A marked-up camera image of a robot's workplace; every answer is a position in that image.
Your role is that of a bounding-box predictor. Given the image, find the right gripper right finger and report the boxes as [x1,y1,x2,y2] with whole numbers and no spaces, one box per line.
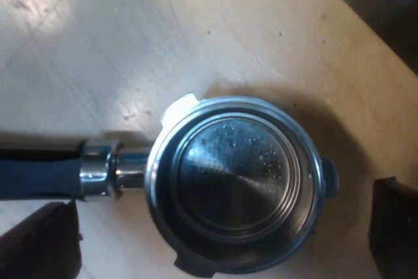
[367,176,418,279]

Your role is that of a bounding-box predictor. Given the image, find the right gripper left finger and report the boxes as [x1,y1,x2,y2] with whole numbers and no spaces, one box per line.
[0,201,82,279]

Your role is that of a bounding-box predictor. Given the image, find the filter holder with red-ended handle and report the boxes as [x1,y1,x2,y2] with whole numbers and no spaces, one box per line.
[0,94,340,279]

